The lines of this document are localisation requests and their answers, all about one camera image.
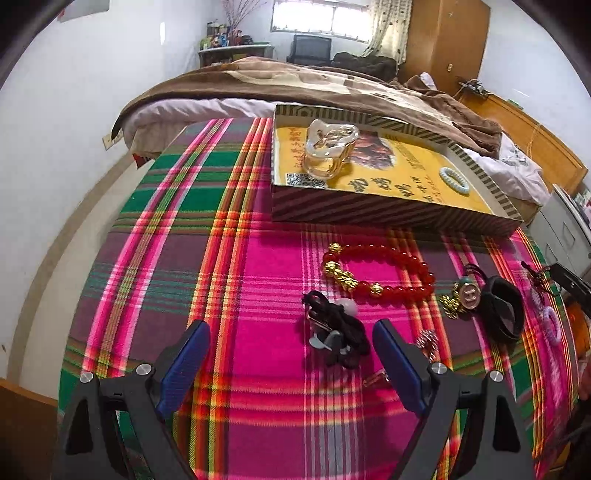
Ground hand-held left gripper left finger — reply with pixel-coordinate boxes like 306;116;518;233
54;320;211;480

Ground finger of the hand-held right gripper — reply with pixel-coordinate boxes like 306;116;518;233
551;262;591;319

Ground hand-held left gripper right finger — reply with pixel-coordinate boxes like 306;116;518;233
372;318;539;480

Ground purple spiral hair tie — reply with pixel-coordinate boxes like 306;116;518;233
538;305;564;347

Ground pink crystal bracelet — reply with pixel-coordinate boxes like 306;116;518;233
416;330;439;363

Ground dark bead bracelet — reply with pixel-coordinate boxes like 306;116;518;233
521;261;561;296

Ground black hair tie with ball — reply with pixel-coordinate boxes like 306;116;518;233
302;290;372;370

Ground black smart band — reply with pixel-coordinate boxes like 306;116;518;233
478;275;526;343

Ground gold chain bracelet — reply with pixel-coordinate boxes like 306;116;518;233
438;293;467;320

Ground black hair tie round charm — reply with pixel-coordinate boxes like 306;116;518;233
455;263;490;308

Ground red bead bracelet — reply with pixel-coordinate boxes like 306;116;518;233
322;243;437;305

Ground striped cardboard box tray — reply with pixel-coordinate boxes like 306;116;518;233
270;104;522;238

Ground grey cabinet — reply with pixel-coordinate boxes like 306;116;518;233
526;185;591;273

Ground plaid cloth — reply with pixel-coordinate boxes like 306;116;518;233
58;117;583;480

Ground clear hair claw clip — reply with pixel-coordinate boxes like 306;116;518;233
302;119;361;178

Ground wooden wardrobe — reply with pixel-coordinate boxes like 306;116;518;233
399;0;490;84

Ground brown blanket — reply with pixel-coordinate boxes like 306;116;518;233
113;55;504;158

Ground dark brown cloth pile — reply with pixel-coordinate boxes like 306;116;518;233
332;52;398;79

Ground desk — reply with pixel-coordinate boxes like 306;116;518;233
198;44;275;68

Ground patterned curtain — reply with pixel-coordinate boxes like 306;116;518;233
365;0;411;58

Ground group of bottles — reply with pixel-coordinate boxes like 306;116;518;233
201;21;254;49

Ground black chair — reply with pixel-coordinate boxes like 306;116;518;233
286;34;333;65

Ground flower branches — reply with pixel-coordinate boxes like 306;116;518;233
222;0;252;28

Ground window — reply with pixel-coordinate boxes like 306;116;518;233
270;0;370;35

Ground wooden bed frame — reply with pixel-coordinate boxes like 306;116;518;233
471;92;589;195

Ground light blue spiral hair tie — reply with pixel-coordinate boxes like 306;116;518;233
438;167;472;195

